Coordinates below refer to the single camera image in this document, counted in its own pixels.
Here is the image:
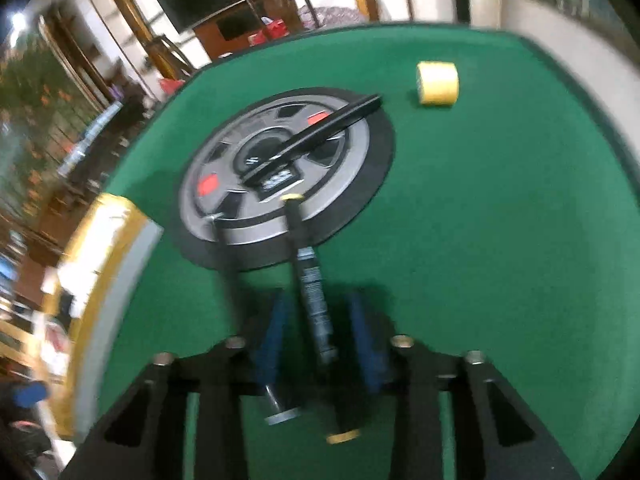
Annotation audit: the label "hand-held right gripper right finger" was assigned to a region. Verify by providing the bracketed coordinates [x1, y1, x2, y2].
[349, 292, 581, 480]

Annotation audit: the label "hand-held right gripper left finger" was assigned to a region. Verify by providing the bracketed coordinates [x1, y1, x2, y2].
[62, 290, 296, 480]

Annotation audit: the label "black marker yellow cap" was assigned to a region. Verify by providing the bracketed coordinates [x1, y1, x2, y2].
[281, 194, 339, 367]

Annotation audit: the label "round grey wheel-pattern plate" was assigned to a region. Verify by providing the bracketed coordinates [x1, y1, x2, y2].
[176, 87, 397, 272]

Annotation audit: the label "black cylinder yellow end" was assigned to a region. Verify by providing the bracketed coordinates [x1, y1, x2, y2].
[326, 374, 366, 445]

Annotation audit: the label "cardboard box with yellow tape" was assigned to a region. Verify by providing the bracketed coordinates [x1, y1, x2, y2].
[52, 192, 165, 443]

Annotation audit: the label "long black pen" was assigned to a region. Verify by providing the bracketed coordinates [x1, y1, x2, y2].
[241, 93, 384, 191]

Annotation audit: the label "yellow tape roll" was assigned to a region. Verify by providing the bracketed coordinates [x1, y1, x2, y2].
[416, 61, 460, 107]

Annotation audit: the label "brown wooden chair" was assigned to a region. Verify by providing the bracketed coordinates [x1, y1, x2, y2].
[144, 34, 197, 82]

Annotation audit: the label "brown television cabinet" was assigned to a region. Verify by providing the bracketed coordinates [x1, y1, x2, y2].
[192, 4, 302, 61]

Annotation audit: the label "red bag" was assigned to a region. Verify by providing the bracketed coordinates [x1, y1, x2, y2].
[249, 17, 289, 44]

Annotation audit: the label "purple patterned cloth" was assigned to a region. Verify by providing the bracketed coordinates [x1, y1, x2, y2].
[300, 4, 372, 29]

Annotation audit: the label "orange flowering plants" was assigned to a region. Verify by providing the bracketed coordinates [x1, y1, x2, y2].
[0, 44, 102, 222]

